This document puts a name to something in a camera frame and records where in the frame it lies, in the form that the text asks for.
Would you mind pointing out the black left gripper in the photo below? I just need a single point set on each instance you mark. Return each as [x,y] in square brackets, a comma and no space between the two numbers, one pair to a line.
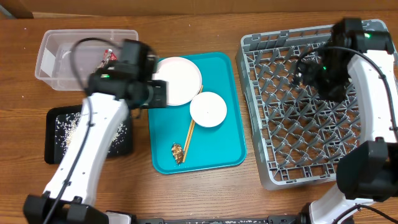
[160,99]

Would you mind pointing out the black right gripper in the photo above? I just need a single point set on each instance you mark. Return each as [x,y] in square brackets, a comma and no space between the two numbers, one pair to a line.
[336,93]

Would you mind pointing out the red snack wrapper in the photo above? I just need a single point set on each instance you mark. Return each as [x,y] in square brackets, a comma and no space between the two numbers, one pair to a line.
[109,58]

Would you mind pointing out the white bowl with rice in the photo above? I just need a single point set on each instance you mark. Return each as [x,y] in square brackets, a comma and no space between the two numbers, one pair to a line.
[208,109]

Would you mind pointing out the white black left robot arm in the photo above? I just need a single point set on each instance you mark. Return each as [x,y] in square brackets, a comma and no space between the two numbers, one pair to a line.
[112,92]

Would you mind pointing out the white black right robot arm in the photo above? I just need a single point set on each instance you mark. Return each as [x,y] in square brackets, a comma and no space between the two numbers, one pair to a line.
[368,174]

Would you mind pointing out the grey dishwasher rack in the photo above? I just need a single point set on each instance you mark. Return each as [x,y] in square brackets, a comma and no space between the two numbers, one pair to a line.
[298,137]

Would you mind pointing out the clear plastic waste bin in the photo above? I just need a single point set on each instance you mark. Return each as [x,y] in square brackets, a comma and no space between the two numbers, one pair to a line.
[53,60]

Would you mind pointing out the black waste tray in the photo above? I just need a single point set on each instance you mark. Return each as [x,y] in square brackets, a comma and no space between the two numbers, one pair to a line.
[61,123]

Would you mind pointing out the large white plate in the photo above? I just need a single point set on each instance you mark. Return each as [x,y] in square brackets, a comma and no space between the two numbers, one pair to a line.
[183,79]

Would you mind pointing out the wooden chopstick right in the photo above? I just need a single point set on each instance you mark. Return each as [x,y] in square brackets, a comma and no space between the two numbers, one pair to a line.
[185,154]

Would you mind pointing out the wooden chopstick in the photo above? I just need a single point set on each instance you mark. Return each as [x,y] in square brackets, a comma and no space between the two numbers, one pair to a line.
[190,127]
[185,154]

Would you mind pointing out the wooden chopstick left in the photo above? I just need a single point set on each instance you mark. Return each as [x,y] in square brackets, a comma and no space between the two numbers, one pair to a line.
[190,127]

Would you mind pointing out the brown food scrap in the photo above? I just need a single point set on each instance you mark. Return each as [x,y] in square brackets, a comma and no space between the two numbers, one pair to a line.
[178,153]

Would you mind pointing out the teal plastic tray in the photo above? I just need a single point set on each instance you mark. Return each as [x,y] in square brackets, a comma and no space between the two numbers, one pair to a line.
[210,148]

